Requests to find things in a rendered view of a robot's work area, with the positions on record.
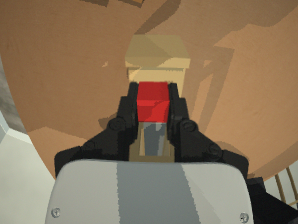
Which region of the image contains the red cube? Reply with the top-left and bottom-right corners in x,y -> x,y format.
137,82 -> 170,123

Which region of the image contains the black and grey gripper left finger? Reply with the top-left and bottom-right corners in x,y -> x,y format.
54,82 -> 139,178

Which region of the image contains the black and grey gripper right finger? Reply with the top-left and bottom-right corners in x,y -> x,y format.
166,83 -> 249,182

